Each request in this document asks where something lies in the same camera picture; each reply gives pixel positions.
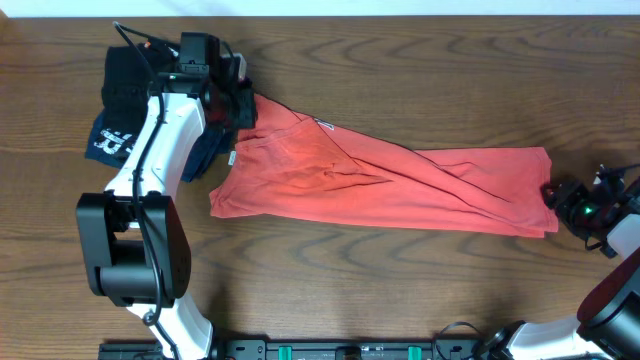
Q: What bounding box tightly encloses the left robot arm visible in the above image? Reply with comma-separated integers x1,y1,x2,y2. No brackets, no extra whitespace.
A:
76,32,257,359

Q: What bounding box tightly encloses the navy printed folded shirt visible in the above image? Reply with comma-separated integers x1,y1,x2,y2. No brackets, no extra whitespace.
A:
84,41,254,184

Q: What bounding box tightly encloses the red t-shirt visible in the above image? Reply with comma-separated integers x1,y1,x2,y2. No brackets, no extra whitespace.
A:
209,96,559,238

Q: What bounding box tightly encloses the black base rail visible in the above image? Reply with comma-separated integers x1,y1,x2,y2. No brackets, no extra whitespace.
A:
97,320,501,360

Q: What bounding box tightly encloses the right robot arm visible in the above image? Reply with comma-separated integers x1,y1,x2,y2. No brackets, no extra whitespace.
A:
473,167,639,359

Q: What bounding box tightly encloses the black folded garment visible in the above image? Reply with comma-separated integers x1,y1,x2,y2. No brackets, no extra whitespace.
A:
94,46,152,138

